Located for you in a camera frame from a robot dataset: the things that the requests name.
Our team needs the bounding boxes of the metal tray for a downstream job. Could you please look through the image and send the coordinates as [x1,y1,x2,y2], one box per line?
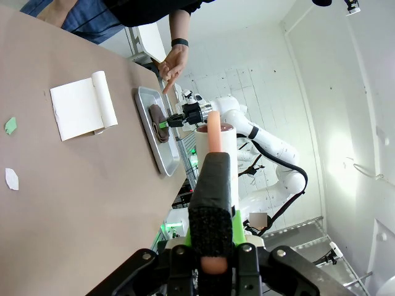
[133,86,181,177]

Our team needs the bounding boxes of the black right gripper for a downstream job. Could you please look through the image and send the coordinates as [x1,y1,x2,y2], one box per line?
[159,103,204,128]

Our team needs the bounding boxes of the blue jeans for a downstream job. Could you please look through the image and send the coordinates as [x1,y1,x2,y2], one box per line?
[20,0,126,45]

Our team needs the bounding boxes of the person's left forearm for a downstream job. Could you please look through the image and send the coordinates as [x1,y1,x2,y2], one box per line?
[168,9,191,41]

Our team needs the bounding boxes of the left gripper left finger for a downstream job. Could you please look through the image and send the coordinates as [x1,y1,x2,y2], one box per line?
[89,229,198,296]

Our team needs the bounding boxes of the person in black sweater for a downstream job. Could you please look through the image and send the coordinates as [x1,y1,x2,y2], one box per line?
[106,0,217,28]

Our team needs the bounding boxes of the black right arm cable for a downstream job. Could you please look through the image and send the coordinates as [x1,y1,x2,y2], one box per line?
[246,121,309,235]

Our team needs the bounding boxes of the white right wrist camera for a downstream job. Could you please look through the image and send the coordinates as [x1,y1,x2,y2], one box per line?
[180,89,204,105]

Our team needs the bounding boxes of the folded white paper sheet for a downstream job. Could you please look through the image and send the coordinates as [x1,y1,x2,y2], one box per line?
[49,70,119,142]

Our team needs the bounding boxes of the pink lint roller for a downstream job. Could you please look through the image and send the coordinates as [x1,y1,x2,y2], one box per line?
[187,110,240,278]

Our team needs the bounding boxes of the white ceiling camera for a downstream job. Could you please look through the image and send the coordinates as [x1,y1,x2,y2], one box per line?
[344,0,362,16]

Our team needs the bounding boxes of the green paper scrap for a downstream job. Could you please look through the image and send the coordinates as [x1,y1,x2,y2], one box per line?
[4,116,19,136]

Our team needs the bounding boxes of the white paper scrap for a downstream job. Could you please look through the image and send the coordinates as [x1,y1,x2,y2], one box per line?
[4,167,19,191]

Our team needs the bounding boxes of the brown cloth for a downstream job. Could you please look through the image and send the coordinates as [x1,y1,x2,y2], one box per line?
[149,104,170,144]

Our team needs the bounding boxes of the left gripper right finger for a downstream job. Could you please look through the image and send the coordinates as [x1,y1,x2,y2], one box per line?
[231,211,349,296]

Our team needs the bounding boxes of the seated person in black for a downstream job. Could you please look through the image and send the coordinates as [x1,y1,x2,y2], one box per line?
[243,212,274,238]

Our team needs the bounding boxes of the person's left hand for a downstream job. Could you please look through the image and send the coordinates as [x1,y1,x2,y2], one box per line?
[158,45,189,95]

